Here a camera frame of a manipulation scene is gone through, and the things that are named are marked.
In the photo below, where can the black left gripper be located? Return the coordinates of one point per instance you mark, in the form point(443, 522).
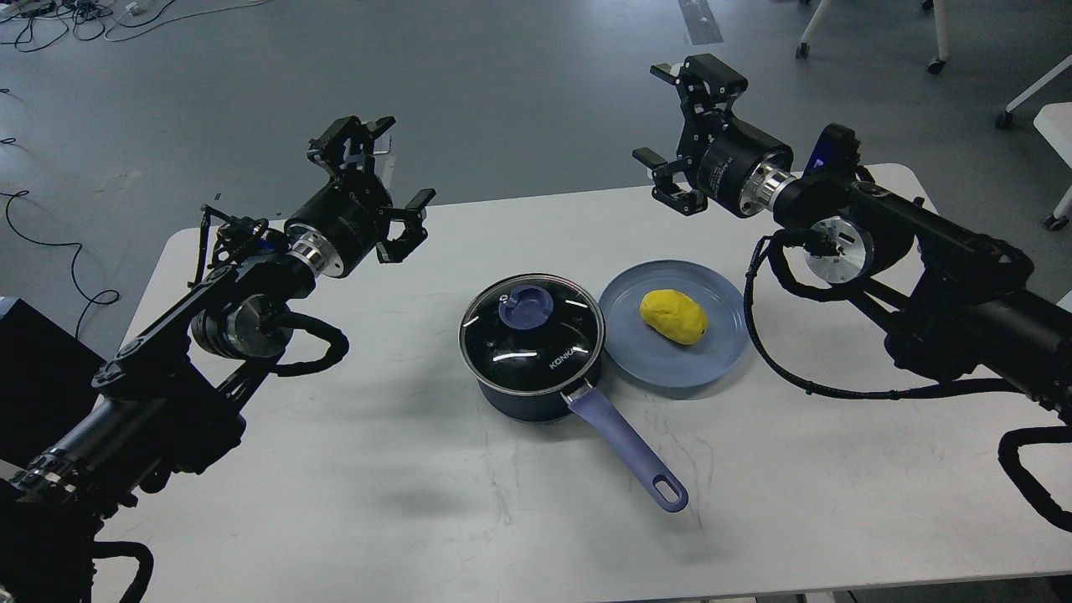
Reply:
point(353, 214)

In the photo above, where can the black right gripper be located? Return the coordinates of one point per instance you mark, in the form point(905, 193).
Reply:
point(729, 149)

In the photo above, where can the yellow toy potato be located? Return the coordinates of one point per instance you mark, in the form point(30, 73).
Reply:
point(675, 316)

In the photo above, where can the glass pot lid blue knob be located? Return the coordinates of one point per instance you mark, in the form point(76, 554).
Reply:
point(532, 333)

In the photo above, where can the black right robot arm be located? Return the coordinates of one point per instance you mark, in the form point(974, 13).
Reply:
point(952, 303)

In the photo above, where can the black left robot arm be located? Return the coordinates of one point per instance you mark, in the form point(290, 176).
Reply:
point(172, 398)

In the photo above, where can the blue round plate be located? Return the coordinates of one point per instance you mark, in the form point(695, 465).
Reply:
point(651, 358)

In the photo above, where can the white table leg right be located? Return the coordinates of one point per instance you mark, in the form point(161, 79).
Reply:
point(1053, 123)

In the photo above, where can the black box left edge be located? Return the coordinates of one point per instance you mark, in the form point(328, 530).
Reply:
point(46, 381)

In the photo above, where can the dark blue saucepan purple handle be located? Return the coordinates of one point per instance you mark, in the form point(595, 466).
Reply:
point(582, 398)

